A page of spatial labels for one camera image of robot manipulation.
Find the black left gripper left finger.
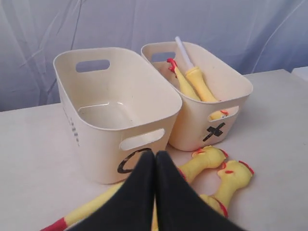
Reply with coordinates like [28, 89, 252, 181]
[69, 151, 154, 231]

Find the chicken head with white tube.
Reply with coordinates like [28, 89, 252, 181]
[175, 36, 229, 121]

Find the legless yellow rubber chicken body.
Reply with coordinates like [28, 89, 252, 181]
[167, 58, 200, 101]

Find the cream bin marked X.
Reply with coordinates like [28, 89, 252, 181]
[141, 41, 253, 151]

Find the whole yellow rubber chicken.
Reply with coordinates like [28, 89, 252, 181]
[43, 146, 228, 231]
[153, 160, 254, 230]

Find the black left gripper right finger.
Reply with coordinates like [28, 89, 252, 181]
[155, 151, 243, 231]

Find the cream bin marked O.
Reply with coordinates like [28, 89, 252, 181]
[53, 47, 182, 184]

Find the blue-grey backdrop curtain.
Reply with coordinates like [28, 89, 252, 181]
[0, 0, 308, 111]

